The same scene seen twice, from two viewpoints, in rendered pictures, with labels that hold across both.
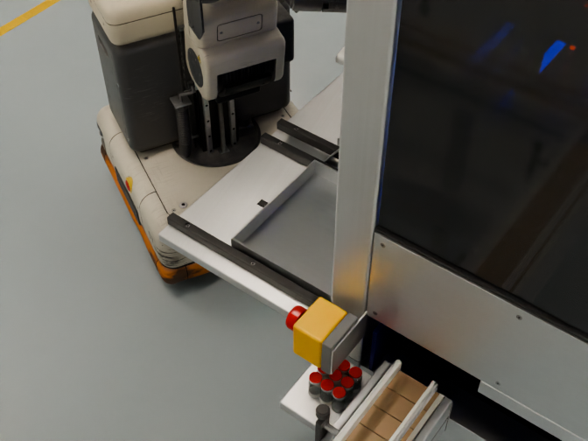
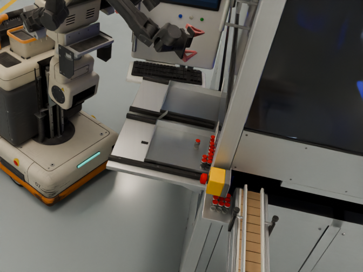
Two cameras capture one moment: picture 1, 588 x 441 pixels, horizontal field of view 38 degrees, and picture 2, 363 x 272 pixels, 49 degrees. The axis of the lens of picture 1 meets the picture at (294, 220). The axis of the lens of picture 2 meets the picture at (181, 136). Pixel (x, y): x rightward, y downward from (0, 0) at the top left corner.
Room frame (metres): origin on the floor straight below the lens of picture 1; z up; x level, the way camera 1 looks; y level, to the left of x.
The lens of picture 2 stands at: (0.03, 0.68, 2.01)
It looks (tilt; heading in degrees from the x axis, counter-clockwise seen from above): 40 degrees down; 324
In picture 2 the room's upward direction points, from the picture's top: 12 degrees clockwise
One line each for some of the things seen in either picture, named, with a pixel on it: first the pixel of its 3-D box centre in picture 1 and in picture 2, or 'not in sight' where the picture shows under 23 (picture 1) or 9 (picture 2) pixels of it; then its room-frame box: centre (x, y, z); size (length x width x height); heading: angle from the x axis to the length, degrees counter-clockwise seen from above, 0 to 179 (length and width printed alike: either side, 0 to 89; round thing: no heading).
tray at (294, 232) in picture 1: (348, 243); (189, 149); (1.03, -0.10, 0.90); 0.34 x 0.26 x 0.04; 53
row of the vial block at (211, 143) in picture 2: not in sight; (210, 152); (0.98, -0.17, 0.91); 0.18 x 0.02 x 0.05; 143
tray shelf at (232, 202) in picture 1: (366, 185); (178, 126); (1.21, -0.14, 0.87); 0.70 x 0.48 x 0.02; 143
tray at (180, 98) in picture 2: not in sight; (198, 103); (1.30, -0.30, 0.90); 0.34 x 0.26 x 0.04; 53
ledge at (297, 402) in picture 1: (338, 398); (221, 209); (0.72, -0.07, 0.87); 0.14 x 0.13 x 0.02; 53
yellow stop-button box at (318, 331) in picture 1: (324, 334); (217, 182); (0.76, -0.05, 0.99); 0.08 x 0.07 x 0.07; 53
